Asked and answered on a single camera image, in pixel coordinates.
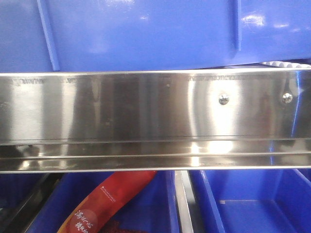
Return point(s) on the steel divider bar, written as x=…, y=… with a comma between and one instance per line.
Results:
x=188, y=212

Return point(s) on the rail screw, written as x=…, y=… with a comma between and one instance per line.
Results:
x=287, y=98
x=224, y=99

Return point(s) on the lower right blue bin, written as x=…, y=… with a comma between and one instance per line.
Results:
x=253, y=201

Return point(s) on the stainless steel shelf rail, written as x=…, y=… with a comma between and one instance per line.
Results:
x=155, y=120

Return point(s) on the lower left blue bin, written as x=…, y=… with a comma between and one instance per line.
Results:
x=153, y=210

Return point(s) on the right rail screw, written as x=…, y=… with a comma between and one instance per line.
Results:
x=287, y=98

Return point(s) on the dark metal shelf post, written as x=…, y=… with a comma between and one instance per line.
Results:
x=19, y=219

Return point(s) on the left rail screw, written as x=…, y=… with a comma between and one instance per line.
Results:
x=224, y=99

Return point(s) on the white corrugated object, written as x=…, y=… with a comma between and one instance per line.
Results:
x=283, y=64

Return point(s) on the large blue plastic bin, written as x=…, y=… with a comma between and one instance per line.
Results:
x=108, y=35

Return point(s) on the red snack package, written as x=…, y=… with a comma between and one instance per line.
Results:
x=105, y=200

